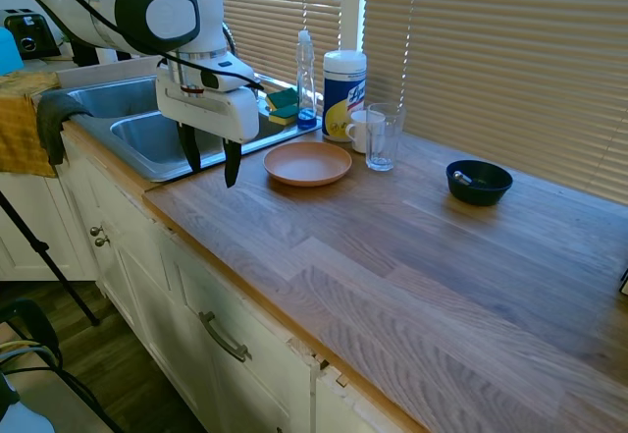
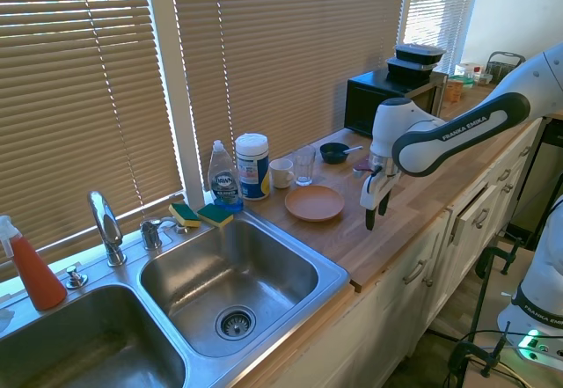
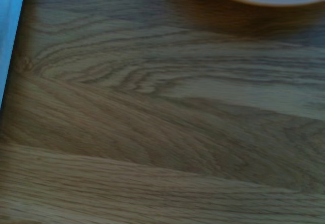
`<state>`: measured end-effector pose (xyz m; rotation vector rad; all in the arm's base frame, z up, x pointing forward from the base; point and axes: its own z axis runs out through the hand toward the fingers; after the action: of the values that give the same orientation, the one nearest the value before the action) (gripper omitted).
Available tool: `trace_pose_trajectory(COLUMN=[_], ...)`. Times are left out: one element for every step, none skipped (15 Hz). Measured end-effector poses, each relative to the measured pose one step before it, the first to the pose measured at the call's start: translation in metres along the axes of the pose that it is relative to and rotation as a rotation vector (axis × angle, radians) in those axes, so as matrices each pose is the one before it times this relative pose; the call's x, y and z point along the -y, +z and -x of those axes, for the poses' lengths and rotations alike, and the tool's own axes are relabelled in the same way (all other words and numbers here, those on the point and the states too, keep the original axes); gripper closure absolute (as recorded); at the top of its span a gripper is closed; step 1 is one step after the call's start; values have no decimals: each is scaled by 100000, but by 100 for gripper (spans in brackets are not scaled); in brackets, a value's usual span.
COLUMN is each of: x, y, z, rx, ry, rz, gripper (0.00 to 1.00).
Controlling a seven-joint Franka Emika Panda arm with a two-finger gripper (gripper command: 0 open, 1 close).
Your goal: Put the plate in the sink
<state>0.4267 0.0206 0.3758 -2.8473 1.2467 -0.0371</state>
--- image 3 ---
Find stainless steel sink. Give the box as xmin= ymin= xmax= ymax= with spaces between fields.
xmin=0 ymin=0 xmax=28 ymax=113

